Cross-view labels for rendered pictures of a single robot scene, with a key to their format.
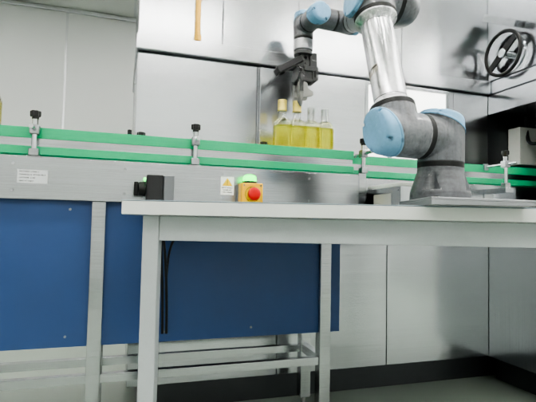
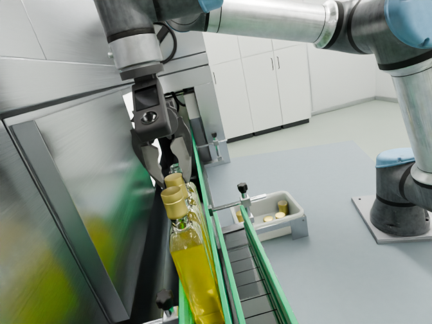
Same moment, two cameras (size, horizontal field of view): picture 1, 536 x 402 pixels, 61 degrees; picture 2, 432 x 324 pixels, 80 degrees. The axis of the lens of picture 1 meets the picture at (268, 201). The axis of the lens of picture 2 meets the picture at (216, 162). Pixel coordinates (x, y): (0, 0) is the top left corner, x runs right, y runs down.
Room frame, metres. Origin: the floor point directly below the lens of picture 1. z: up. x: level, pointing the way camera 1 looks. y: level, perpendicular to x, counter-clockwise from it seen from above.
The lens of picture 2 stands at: (1.50, 0.30, 1.33)
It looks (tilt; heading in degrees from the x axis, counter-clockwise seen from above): 21 degrees down; 285
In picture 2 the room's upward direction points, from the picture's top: 14 degrees counter-clockwise
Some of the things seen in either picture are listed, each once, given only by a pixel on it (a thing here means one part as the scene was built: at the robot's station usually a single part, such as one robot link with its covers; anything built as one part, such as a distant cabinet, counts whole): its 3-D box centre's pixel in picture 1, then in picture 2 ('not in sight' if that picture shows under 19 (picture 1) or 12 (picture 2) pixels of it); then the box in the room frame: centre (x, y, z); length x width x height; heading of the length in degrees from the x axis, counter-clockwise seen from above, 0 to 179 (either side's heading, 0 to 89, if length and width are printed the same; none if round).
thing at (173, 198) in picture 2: (281, 105); (174, 202); (1.68, -0.05, 1.14); 0.04 x 0.04 x 0.04
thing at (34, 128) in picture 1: (33, 132); not in sight; (1.27, 0.66, 0.94); 0.07 x 0.04 x 0.13; 18
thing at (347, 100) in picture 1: (359, 120); (133, 148); (1.93, -0.38, 1.15); 0.90 x 0.03 x 0.34; 108
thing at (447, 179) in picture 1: (439, 182); (398, 206); (1.18, -0.45, 0.82); 0.15 x 0.15 x 0.10
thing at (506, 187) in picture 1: (500, 179); (213, 153); (1.83, -0.94, 0.90); 0.17 x 0.05 x 0.23; 18
